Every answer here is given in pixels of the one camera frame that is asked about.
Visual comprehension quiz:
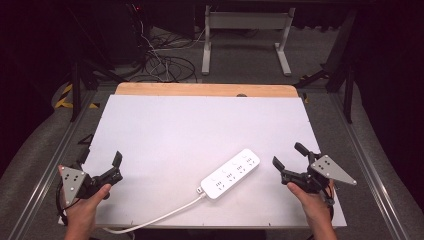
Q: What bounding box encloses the white board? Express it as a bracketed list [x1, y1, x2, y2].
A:
[58, 94, 348, 230]

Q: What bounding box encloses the person's left hand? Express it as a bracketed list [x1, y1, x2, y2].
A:
[58, 165, 113, 232]

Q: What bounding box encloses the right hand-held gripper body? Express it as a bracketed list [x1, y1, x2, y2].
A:
[280, 152, 358, 195]

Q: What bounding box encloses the black tripod stand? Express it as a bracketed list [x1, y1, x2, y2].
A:
[68, 58, 126, 123]

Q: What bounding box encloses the aluminium floor rail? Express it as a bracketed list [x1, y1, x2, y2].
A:
[6, 89, 101, 240]
[328, 91, 413, 240]

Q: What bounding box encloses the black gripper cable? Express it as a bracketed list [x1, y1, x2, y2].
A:
[55, 181, 69, 227]
[322, 186, 336, 222]

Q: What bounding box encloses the black yellow hazard tape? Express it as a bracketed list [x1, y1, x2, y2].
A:
[54, 83, 101, 110]

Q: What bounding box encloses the dark equipment cabinet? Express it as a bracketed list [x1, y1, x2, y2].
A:
[99, 2, 153, 69]

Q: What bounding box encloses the person's right hand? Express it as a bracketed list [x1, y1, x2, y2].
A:
[286, 179, 336, 232]

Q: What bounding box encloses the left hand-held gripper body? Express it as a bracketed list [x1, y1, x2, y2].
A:
[60, 165, 124, 207]

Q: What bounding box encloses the black metal stand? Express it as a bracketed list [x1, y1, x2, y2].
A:
[293, 9, 358, 125]

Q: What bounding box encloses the white metal desk frame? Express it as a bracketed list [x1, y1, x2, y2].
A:
[201, 4, 297, 77]

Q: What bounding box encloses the white power strip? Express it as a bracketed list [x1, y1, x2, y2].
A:
[196, 148, 261, 201]

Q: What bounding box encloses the white power strip cable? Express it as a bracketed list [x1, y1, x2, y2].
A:
[102, 192, 208, 235]

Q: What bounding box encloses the tangle of floor cables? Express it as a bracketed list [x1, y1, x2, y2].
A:
[131, 4, 209, 84]

